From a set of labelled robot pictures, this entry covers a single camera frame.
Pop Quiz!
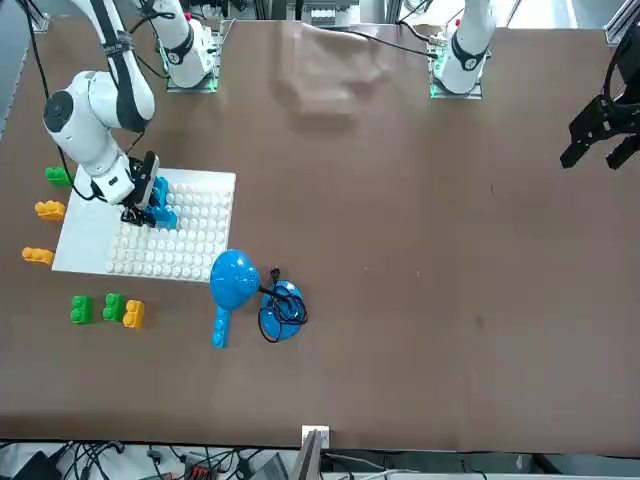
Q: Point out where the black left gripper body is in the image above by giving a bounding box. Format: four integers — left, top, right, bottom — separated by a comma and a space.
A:
612, 22, 640, 135

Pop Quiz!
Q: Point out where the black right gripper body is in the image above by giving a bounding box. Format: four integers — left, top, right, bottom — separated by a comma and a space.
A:
124, 151, 161, 214

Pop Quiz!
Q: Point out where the white studded baseplate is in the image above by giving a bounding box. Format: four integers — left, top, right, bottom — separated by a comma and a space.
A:
105, 182, 235, 281

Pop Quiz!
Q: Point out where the aluminium profile bar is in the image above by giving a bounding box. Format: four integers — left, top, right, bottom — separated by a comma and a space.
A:
603, 0, 640, 47

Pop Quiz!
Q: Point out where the white flat board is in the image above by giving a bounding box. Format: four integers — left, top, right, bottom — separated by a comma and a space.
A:
52, 167, 237, 284

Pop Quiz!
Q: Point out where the orange two-stud block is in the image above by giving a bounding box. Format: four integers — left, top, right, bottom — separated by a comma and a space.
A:
21, 246, 55, 265
122, 298, 146, 330
34, 199, 66, 221

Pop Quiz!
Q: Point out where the blue desk lamp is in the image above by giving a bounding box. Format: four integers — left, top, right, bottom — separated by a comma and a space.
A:
208, 248, 307, 344

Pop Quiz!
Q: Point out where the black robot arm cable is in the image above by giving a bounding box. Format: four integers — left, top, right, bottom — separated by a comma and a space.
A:
22, 0, 99, 201

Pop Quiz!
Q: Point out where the black base cable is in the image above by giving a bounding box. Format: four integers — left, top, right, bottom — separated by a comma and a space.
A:
307, 24, 439, 59

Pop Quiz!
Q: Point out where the aluminium profile post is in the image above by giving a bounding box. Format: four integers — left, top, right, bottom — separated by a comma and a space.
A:
298, 424, 331, 480

